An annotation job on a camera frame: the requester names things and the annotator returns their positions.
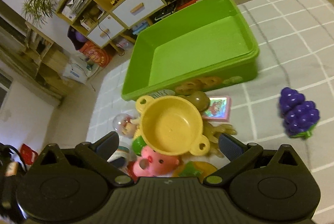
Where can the clear capsule ball toy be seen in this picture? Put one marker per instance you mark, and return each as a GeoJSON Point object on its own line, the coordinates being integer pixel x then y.
{"type": "Point", "coordinates": [125, 125]}

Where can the green plastic storage bin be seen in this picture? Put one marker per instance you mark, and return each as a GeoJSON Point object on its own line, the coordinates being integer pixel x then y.
{"type": "Point", "coordinates": [205, 46]}

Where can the red round snack bag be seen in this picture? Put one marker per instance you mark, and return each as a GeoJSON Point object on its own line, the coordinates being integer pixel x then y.
{"type": "Point", "coordinates": [96, 54]}

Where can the yellow toy pot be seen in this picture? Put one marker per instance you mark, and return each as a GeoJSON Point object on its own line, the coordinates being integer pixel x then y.
{"type": "Point", "coordinates": [171, 126]}

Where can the pink card box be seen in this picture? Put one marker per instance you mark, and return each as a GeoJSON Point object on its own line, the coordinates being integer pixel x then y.
{"type": "Point", "coordinates": [218, 110]}

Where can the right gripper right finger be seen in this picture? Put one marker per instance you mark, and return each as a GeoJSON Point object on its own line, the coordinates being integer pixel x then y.
{"type": "Point", "coordinates": [240, 155]}

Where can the pink pig toy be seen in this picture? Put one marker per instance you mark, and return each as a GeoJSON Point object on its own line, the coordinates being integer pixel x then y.
{"type": "Point", "coordinates": [152, 163]}

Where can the grey checked table cloth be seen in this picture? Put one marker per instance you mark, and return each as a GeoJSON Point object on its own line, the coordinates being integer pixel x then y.
{"type": "Point", "coordinates": [295, 40]}

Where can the toy corn green husk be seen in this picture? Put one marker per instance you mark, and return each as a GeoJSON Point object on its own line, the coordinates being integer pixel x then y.
{"type": "Point", "coordinates": [137, 145]}

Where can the brown octopus toy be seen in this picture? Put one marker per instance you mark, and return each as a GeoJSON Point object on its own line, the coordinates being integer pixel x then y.
{"type": "Point", "coordinates": [199, 99]}
{"type": "Point", "coordinates": [212, 133]}

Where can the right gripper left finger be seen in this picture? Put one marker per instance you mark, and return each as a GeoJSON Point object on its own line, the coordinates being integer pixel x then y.
{"type": "Point", "coordinates": [95, 156]}

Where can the purple toy grapes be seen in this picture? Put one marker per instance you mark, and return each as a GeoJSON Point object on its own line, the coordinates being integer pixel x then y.
{"type": "Point", "coordinates": [299, 115]}

